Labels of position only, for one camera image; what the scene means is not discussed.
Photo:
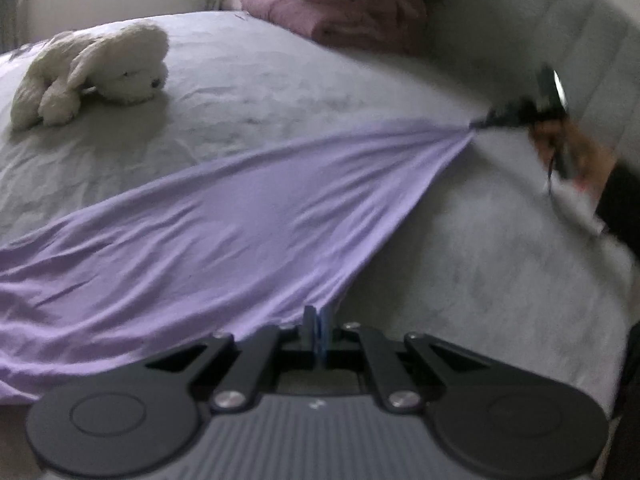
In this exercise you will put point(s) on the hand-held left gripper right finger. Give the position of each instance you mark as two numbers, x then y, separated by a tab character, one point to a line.
325	332

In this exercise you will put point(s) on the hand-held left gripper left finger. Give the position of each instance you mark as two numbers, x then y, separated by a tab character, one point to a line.
309	327

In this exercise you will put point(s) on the white folded garment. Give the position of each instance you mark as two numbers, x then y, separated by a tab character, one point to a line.
580	210

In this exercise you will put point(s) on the grey quilted headboard cover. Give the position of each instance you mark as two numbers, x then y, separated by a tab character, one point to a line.
525	20

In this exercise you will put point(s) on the pink folded quilt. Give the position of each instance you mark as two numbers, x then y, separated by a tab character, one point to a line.
350	15

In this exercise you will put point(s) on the lavender pants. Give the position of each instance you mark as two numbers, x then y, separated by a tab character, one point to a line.
225	230

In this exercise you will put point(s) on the white plush dog toy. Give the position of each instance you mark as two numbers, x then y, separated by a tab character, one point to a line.
115	65

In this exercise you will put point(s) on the person's right hand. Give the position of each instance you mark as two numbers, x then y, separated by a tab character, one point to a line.
592	160

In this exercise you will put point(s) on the grey bed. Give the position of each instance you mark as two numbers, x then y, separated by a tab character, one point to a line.
475	270

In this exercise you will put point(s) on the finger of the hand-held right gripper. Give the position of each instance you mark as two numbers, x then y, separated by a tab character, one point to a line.
500	116

